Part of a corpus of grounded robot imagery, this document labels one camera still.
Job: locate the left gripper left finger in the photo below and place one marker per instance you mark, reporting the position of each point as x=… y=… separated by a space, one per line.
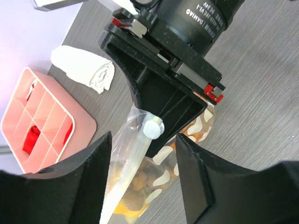
x=68 y=192

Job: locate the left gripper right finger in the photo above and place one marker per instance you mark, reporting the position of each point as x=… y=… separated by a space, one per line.
x=216 y=191

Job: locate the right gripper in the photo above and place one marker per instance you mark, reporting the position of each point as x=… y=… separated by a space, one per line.
x=162 y=55

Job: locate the polka dot zip top bag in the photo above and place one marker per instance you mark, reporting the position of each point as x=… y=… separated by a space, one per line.
x=134 y=178

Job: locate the yellow fake pear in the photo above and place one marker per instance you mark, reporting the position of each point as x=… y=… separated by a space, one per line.
x=122 y=209

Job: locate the red item front compartment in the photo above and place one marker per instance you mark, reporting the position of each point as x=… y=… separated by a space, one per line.
x=66 y=131

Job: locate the rolled white towel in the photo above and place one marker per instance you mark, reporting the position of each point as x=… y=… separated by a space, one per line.
x=84 y=67

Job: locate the pink compartment tray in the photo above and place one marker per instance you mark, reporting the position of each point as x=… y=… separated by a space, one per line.
x=48 y=107

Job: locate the red white item in tray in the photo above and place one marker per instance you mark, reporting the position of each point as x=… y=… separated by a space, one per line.
x=32 y=86

